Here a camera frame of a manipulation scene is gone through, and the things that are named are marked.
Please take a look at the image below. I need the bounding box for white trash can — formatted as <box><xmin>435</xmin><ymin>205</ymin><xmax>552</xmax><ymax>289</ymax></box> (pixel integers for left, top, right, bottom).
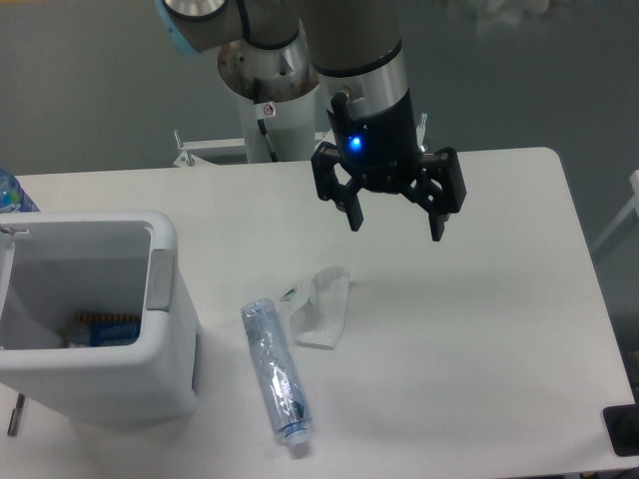
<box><xmin>1</xmin><ymin>212</ymin><xmax>201</xmax><ymax>423</ymax></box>

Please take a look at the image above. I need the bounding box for dark metal rod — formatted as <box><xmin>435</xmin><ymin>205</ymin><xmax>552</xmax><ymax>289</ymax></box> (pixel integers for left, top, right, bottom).
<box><xmin>7</xmin><ymin>393</ymin><xmax>26</xmax><ymax>437</ymax></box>

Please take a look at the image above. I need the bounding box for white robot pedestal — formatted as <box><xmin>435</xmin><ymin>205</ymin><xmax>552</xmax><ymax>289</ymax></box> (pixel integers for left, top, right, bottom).
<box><xmin>218</xmin><ymin>29</ymin><xmax>319</xmax><ymax>164</ymax></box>

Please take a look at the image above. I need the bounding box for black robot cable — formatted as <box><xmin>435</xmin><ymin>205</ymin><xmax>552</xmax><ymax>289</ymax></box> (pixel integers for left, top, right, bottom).
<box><xmin>252</xmin><ymin>78</ymin><xmax>280</xmax><ymax>164</ymax></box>

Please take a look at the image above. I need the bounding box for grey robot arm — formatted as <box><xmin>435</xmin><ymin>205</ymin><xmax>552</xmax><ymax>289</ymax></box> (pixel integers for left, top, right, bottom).
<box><xmin>156</xmin><ymin>1</ymin><xmax>466</xmax><ymax>240</ymax></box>

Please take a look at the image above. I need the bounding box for crumpled white plastic wrapper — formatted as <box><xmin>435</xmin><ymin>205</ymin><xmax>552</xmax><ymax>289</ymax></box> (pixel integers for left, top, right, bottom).
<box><xmin>276</xmin><ymin>265</ymin><xmax>350</xmax><ymax>350</ymax></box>

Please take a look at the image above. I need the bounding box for blue-label water bottle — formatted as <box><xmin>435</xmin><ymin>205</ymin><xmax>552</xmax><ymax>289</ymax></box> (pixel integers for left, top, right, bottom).
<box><xmin>0</xmin><ymin>169</ymin><xmax>40</xmax><ymax>214</ymax></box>

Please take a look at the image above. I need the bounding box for white pedestal base frame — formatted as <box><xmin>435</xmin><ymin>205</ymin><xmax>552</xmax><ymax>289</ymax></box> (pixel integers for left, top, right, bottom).
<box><xmin>173</xmin><ymin>111</ymin><xmax>428</xmax><ymax>168</ymax></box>

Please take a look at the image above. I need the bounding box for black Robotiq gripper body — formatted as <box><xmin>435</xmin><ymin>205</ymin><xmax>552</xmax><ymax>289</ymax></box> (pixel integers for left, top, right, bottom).
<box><xmin>328</xmin><ymin>91</ymin><xmax>418</xmax><ymax>194</ymax></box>

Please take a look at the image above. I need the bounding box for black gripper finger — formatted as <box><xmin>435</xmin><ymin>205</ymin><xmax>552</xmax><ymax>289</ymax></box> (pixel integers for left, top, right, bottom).
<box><xmin>399</xmin><ymin>147</ymin><xmax>466</xmax><ymax>241</ymax></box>
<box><xmin>311</xmin><ymin>142</ymin><xmax>363</xmax><ymax>232</ymax></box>

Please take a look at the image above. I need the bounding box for black clamp at table edge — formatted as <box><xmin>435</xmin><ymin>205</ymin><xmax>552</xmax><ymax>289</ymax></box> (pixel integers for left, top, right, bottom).
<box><xmin>603</xmin><ymin>404</ymin><xmax>638</xmax><ymax>457</ymax></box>

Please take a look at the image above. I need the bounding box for crushed clear plastic bottle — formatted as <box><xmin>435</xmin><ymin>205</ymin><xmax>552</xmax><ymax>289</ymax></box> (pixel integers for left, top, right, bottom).
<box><xmin>241</xmin><ymin>298</ymin><xmax>312</xmax><ymax>451</ymax></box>

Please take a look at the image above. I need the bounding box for white furniture leg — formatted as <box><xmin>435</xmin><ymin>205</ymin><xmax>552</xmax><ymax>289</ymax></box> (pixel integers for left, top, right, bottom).
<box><xmin>590</xmin><ymin>171</ymin><xmax>638</xmax><ymax>261</ymax></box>

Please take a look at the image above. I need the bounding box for blue snack package in bin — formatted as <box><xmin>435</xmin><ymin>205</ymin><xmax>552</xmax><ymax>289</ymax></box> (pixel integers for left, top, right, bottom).
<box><xmin>65</xmin><ymin>312</ymin><xmax>142</xmax><ymax>348</ymax></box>

